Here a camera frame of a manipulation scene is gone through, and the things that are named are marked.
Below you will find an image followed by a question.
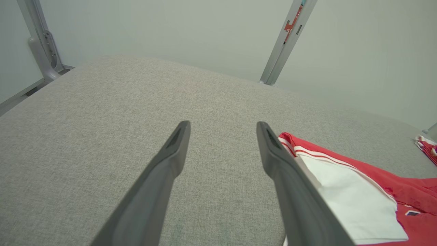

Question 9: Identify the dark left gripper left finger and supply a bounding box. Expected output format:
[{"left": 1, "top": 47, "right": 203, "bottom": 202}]
[{"left": 90, "top": 120, "right": 191, "bottom": 246}]

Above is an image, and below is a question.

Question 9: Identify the red basketball jersey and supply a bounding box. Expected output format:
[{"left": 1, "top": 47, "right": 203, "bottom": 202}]
[{"left": 277, "top": 132, "right": 437, "bottom": 246}]

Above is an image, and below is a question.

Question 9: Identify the red shorts white stripe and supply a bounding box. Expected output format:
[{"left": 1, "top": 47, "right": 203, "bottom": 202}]
[{"left": 415, "top": 135, "right": 437, "bottom": 167}]

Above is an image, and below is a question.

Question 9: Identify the grey partition frame foot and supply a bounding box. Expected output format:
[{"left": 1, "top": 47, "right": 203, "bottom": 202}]
[{"left": 0, "top": 0, "right": 75, "bottom": 117}]

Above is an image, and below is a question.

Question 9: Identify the red sticker on post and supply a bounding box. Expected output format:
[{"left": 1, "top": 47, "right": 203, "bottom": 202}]
[{"left": 284, "top": 5, "right": 304, "bottom": 43}]

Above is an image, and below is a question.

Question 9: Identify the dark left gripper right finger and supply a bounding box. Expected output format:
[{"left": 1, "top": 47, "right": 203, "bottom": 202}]
[{"left": 256, "top": 121, "right": 355, "bottom": 246}]

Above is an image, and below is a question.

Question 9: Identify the grey partition post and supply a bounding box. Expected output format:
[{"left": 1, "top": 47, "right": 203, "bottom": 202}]
[{"left": 258, "top": 0, "right": 318, "bottom": 86}]

